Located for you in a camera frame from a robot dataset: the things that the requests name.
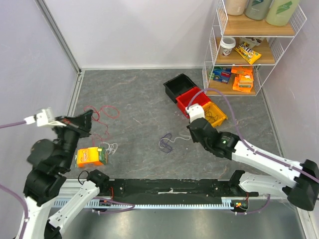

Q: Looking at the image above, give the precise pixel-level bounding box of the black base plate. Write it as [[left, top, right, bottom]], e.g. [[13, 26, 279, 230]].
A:
[[98, 179, 247, 202]]

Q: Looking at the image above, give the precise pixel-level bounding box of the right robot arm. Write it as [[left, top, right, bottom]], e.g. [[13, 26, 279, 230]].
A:
[[187, 118, 319, 211]]

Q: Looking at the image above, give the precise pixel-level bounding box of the yellow plastic bin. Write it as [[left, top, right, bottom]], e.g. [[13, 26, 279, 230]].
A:
[[203, 102, 228, 127]]

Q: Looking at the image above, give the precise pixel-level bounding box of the beige bottle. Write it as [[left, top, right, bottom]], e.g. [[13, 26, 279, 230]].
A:
[[225, 0, 248, 16]]

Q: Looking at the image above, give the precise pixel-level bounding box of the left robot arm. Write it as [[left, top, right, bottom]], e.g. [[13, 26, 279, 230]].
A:
[[16, 108, 110, 239]]

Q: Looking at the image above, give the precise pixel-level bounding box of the purple wire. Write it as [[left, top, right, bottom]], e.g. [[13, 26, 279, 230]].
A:
[[159, 133, 174, 153]]

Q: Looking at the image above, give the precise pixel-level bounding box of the white paper coffee cup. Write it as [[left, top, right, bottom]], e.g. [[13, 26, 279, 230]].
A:
[[220, 37, 236, 56]]

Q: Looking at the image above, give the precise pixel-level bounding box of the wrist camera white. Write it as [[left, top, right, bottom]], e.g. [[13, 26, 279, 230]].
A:
[[24, 107, 66, 127], [185, 104, 205, 123]]

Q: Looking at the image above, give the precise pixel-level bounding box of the white wire shelf rack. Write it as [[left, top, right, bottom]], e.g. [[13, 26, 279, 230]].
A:
[[202, 0, 307, 96]]

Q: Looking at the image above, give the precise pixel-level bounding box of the red wire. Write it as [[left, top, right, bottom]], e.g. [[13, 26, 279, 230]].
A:
[[83, 105, 121, 147]]

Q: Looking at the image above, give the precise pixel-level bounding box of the red plastic bin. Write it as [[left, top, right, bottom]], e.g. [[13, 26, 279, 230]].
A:
[[175, 87, 211, 118]]

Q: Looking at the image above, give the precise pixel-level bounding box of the blue green box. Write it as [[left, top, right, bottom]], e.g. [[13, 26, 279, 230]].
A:
[[208, 66, 232, 84]]

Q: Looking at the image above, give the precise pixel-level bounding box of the grey green bottle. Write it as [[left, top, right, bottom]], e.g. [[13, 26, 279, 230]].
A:
[[245, 0, 272, 20]]

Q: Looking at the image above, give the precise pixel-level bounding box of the white slotted cable duct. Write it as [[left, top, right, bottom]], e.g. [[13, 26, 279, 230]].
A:
[[53, 196, 251, 209]]

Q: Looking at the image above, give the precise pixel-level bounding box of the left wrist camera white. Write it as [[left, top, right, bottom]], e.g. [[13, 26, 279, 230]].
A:
[[24, 107, 66, 127]]

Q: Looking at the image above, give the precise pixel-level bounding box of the brown white snack box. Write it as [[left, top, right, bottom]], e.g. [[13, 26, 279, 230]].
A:
[[239, 37, 265, 49]]

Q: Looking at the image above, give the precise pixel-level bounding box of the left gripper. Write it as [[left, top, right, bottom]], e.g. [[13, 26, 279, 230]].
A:
[[52, 108, 95, 169]]

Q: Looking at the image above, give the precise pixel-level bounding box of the black plastic bin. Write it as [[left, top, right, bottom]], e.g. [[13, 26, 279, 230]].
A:
[[163, 74, 197, 104]]

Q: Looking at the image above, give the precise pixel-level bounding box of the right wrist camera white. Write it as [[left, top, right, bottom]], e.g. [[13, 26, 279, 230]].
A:
[[185, 104, 205, 123]]

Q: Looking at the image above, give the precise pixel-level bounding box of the yellow candy bag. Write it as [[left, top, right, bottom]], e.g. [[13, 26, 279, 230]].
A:
[[234, 44, 262, 65]]

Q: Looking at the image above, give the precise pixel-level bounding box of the light green bottle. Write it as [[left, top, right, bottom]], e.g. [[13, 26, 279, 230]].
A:
[[266, 0, 300, 26]]

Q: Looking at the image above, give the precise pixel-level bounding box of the orange snack packs stack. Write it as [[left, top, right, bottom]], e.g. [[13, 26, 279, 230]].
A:
[[231, 66, 254, 93]]

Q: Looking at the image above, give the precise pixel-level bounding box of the black wire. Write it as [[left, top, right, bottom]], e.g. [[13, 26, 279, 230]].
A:
[[204, 106, 221, 124]]

